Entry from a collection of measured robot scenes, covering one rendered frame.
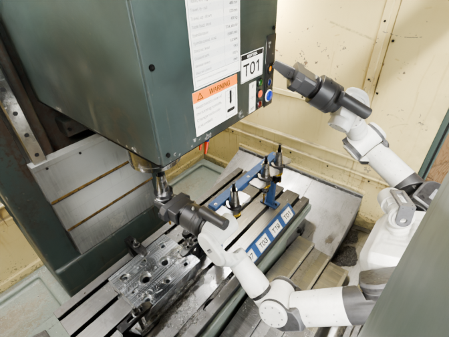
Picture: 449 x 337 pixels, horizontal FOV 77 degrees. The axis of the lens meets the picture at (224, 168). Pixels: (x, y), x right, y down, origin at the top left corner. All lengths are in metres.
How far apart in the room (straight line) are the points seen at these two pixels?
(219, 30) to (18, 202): 0.98
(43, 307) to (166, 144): 1.41
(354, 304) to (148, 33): 0.73
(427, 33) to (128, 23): 1.17
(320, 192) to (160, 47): 1.45
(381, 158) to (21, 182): 1.30
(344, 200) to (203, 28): 1.40
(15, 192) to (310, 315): 1.07
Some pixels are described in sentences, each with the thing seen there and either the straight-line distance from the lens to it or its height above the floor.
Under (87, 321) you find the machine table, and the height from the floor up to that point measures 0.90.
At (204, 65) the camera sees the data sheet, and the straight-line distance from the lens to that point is 0.63.
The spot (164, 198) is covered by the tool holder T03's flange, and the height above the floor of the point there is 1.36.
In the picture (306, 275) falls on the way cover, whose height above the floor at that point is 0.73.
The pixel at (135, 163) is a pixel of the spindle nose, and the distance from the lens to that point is 0.83.
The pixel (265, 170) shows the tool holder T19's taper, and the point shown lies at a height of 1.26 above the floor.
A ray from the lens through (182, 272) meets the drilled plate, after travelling 1.20.
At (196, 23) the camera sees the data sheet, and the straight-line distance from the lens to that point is 0.60.
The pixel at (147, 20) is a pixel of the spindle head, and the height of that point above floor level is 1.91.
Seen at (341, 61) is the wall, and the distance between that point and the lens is 1.53.
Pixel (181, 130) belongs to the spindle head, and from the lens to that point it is 0.62.
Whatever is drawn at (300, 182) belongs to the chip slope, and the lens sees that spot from 1.85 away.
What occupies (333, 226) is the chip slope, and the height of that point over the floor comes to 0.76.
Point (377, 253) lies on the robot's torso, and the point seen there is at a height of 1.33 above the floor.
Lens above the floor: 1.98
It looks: 36 degrees down
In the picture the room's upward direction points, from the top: 3 degrees counter-clockwise
